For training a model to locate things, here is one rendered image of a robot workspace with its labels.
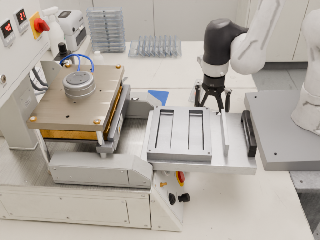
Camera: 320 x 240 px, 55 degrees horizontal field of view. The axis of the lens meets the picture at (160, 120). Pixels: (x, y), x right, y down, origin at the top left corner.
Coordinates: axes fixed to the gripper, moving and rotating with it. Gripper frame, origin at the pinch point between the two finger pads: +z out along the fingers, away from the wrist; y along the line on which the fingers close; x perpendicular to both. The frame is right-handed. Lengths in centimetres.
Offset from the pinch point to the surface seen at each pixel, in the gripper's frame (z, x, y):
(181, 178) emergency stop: -0.5, -32.8, 1.3
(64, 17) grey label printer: -18, 28, -89
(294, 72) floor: 81, 195, 25
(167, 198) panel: -6.0, -44.9, 2.0
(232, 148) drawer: -17.4, -30.9, 15.0
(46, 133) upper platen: -26, -53, -27
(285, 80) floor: 81, 177, 19
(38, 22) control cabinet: -46, -36, -37
